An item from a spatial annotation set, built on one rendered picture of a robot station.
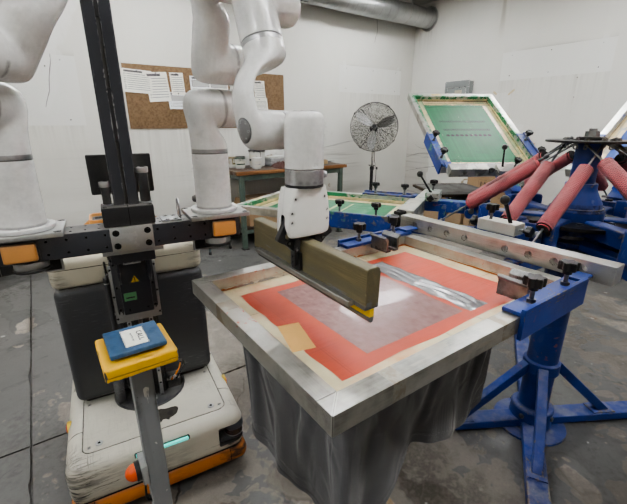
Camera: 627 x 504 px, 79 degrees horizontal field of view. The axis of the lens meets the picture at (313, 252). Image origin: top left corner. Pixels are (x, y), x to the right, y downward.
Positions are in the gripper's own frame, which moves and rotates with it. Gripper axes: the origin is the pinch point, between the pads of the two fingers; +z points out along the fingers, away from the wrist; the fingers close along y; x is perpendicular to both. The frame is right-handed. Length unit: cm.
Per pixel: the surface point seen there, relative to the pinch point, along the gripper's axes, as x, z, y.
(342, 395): 26.9, 11.0, 11.5
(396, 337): 16.5, 14.5, -11.3
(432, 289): 6.4, 13.9, -35.2
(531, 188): -4, -5, -101
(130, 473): -10, 44, 38
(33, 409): -147, 111, 66
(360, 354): 16.8, 14.6, -1.3
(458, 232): -9, 7, -66
